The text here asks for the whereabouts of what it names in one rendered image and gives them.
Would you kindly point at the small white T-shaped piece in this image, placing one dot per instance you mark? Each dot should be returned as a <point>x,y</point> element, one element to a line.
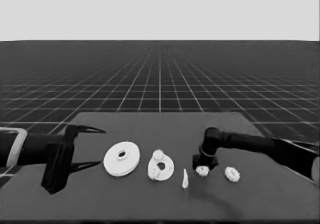
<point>185,182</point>

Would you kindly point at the large white toothed gear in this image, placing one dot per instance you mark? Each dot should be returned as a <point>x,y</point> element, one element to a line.
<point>236,175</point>

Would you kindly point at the large thick white disc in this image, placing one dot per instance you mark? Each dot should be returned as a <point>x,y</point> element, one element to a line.
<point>113,165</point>

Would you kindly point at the white round carrier with pins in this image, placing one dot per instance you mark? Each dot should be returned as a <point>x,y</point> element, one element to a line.
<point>168,170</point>

